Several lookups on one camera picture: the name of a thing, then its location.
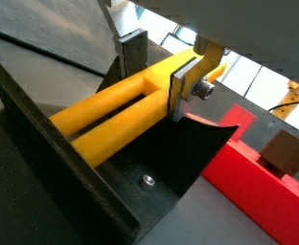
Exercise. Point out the red foam shape board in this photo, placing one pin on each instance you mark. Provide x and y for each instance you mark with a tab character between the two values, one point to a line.
266	198

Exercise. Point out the black curved fixture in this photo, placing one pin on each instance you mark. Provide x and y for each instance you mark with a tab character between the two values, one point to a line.
126	194

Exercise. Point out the red square peg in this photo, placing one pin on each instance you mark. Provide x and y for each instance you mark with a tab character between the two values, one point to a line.
238	116

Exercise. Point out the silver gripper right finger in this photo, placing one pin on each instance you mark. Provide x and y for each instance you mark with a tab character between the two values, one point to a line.
189	80

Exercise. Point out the brown pentagon peg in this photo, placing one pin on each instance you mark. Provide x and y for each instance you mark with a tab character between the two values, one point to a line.
280	156

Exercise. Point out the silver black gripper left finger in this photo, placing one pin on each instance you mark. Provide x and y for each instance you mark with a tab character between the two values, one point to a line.
130	37

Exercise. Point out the yellow two-prong object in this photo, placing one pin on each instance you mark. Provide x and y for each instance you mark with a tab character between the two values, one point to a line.
143	93

